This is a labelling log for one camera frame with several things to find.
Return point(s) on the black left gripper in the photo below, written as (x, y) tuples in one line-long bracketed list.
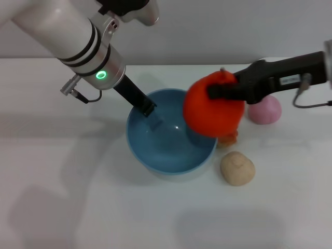
[(129, 90)]

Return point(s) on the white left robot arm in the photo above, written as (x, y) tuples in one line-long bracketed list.
[(64, 31)]

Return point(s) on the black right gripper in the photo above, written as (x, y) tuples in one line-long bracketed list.
[(272, 75)]

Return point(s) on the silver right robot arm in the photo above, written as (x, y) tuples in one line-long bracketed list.
[(329, 64)]

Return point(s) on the beige toy bun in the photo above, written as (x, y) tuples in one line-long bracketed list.
[(237, 169)]

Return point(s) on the pink toy bun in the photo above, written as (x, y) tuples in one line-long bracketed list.
[(267, 112)]

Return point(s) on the orange toy fruit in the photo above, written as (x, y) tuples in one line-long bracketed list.
[(207, 116)]

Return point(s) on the blue bowl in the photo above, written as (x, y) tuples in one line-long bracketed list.
[(166, 153)]

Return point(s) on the orange striped toy bread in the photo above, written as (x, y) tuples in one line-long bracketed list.
[(228, 140)]

